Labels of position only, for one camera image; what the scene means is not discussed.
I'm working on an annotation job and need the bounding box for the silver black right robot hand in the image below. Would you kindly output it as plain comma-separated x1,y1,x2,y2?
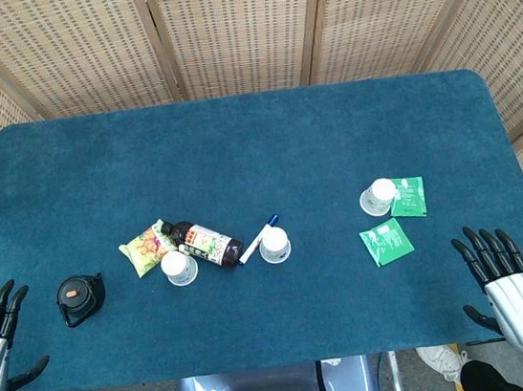
448,218,523,363

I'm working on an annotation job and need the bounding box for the white paper cup green flower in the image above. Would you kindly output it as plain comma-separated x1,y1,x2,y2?
357,176,401,219

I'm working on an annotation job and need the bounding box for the white paper cup blue flower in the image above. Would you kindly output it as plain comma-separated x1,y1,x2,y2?
158,248,201,289

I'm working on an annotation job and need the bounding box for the black fabric object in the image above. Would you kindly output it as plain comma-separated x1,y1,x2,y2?
458,354,523,391

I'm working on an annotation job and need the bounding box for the white sneaker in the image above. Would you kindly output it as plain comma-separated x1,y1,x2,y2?
415,340,474,386

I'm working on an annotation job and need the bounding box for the black flask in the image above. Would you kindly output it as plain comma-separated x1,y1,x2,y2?
53,272,112,330

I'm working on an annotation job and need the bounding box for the metal table leg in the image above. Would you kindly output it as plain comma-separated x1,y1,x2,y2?
384,350,404,391

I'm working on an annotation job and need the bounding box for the green sachet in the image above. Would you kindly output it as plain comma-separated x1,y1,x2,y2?
386,174,429,221
357,214,417,270

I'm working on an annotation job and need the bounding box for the yellow green snack packet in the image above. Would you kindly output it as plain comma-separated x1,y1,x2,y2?
115,217,182,282

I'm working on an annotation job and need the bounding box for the brown tea bottle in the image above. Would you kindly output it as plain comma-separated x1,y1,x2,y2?
158,211,248,279

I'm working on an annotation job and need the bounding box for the white marker blue cap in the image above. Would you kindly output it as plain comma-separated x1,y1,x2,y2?
233,213,284,266

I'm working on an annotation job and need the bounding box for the blue carpet table mat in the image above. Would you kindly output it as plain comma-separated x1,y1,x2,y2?
0,57,523,391

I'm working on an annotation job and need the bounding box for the woven bamboo folding screen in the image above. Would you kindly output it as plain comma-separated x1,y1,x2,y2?
0,0,523,359

